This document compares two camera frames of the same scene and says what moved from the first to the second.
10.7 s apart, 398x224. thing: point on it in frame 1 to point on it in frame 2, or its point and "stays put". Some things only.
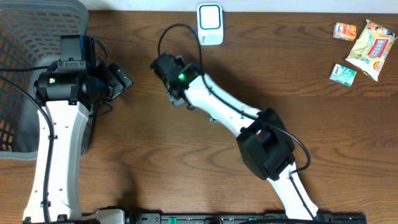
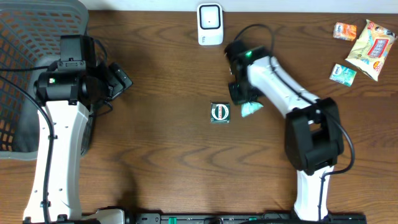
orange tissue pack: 343,31 stays put
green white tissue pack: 342,74 stays put
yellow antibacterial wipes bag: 371,49 stays put
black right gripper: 175,101 to 238,98
